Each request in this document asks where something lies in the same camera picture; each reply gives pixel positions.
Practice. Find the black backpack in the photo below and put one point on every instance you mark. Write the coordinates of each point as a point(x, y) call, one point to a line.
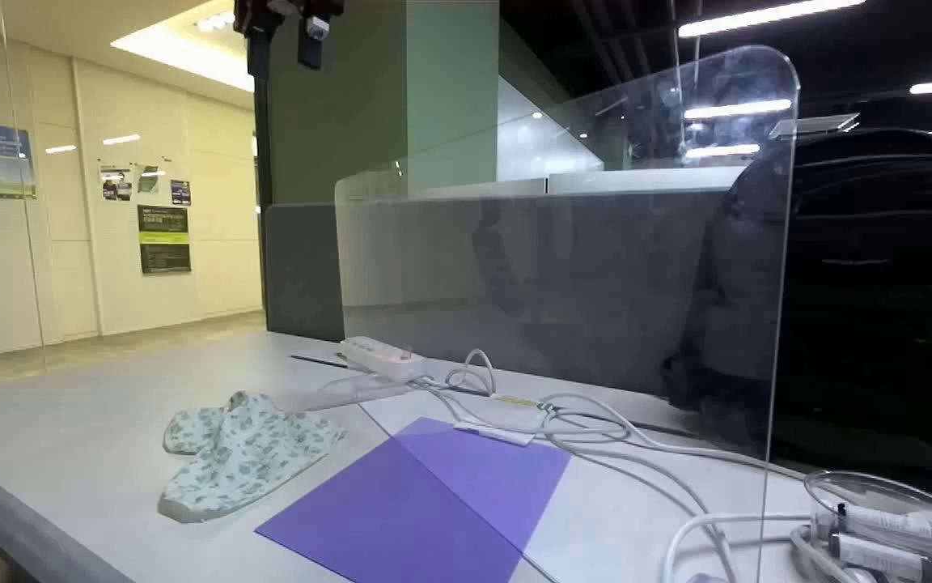
point(888, 303)

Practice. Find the white plug adapter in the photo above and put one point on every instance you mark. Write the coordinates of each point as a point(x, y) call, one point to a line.
point(888, 527)
point(896, 562)

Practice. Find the white power strip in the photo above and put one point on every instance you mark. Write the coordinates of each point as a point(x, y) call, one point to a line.
point(379, 356)

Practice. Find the dark green wall sign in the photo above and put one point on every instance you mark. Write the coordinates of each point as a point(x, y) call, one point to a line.
point(162, 236)

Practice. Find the transparent acrylic screen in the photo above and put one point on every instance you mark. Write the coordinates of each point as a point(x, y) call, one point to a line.
point(598, 270)

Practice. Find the purple paper sheet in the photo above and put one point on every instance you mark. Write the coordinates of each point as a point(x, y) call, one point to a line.
point(422, 507)

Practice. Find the green pillar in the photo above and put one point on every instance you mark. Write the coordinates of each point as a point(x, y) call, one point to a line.
point(379, 84)

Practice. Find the green floral white cloth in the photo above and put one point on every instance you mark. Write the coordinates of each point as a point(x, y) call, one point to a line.
point(242, 455)

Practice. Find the grey office partition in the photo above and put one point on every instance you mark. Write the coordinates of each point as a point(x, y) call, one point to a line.
point(300, 270)

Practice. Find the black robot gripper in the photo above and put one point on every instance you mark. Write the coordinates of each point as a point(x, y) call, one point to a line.
point(290, 4)

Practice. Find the square ceiling light panel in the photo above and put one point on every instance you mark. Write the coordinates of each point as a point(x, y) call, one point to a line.
point(193, 42)

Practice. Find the small wall photo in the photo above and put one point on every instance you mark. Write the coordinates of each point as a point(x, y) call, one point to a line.
point(151, 180)
point(116, 183)
point(180, 193)

